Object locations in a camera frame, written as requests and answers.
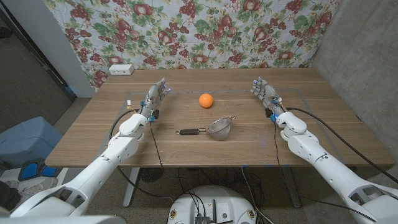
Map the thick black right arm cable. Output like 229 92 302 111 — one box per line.
285 107 398 185

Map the white robot chest edge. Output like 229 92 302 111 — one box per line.
0 214 127 224

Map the small white wire connector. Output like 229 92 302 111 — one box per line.
126 99 139 113

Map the round black fan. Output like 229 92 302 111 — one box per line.
139 167 165 183

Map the orange fruit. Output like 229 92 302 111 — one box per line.
198 93 215 109

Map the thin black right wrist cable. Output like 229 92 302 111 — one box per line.
272 120 282 169

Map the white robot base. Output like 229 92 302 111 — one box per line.
167 185 259 224

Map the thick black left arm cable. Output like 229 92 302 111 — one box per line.
108 108 175 203

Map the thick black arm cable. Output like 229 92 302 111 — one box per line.
108 108 175 203
285 107 398 185

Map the metal mesh sieve black handle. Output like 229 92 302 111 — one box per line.
175 115 236 141

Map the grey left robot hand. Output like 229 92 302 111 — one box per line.
138 77 172 123

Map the white power strip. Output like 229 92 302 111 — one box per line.
108 63 135 76

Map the white table leg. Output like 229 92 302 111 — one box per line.
123 167 141 208

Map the white sneaker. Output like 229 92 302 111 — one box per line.
12 177 58 200

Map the black bag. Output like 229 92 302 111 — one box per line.
0 180 22 212

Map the blue and black pad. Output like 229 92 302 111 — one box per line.
17 157 63 182

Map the thin black left wrist cable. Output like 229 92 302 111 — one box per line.
150 120 164 169

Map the floral fruit print backdrop cloth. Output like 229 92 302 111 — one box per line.
43 0 341 91

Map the dark grey door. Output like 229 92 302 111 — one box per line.
0 6 77 134

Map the blue-grey plastic bin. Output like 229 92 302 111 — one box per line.
0 116 64 170

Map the grey table leg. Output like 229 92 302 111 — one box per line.
281 166 302 208

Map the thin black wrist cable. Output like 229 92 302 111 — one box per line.
272 120 282 169
150 120 164 169

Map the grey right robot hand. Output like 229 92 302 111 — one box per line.
250 77 285 121

